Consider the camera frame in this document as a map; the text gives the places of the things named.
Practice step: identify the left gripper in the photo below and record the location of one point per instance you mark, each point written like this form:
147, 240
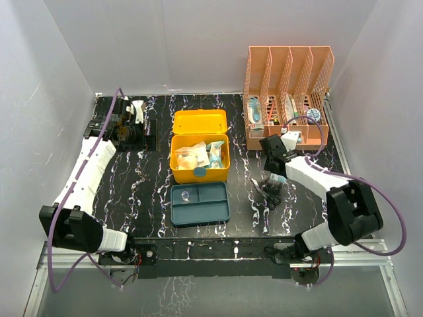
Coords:
147, 142

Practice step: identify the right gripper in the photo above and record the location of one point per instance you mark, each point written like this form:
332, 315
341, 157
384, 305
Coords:
267, 167

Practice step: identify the white gauze packet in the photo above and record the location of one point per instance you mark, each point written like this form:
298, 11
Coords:
278, 178

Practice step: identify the cotton ball bag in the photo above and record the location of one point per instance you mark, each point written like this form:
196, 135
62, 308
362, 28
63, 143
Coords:
189, 158

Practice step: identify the black handled scissors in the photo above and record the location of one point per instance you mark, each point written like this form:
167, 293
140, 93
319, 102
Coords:
272, 201

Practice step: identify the small blue patterned packet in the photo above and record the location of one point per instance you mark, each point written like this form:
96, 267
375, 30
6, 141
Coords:
185, 196

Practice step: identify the cotton swab bag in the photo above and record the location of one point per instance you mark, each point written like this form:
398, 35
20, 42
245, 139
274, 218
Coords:
215, 153

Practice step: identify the blue divided tray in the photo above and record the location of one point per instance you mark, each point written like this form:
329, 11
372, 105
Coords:
209, 204

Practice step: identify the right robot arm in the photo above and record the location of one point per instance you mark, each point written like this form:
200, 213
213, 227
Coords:
352, 211

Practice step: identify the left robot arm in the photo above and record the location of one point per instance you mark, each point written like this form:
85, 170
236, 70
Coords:
69, 221

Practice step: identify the yellow medicine box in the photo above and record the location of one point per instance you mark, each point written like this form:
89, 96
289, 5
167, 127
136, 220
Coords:
194, 126

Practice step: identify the green capped marker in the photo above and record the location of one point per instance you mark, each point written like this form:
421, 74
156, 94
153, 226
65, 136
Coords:
293, 105

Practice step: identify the blue white tape dispenser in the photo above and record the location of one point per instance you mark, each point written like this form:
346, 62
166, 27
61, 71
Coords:
254, 110

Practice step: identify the pink desk organizer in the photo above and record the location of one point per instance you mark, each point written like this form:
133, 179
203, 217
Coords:
276, 73

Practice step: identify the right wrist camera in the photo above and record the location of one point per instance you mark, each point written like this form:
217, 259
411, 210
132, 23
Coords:
290, 139

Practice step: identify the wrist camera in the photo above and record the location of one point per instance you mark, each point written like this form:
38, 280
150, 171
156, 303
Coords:
290, 139
137, 110

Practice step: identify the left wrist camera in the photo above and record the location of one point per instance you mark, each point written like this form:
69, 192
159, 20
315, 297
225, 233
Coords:
137, 110

